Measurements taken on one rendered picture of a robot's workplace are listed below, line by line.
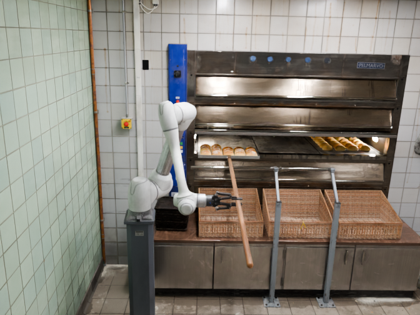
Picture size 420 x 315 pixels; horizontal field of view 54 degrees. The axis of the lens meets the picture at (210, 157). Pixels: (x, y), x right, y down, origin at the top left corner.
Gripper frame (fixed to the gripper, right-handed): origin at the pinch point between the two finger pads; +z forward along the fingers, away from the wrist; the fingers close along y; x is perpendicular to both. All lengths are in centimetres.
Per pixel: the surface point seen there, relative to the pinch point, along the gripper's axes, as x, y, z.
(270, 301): -56, 117, 39
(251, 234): -67, 58, 21
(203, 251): -62, 73, -20
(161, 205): -88, 42, -58
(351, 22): -117, -117, 101
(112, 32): -117, -103, -101
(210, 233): -67, 58, -14
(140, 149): -115, -1, -79
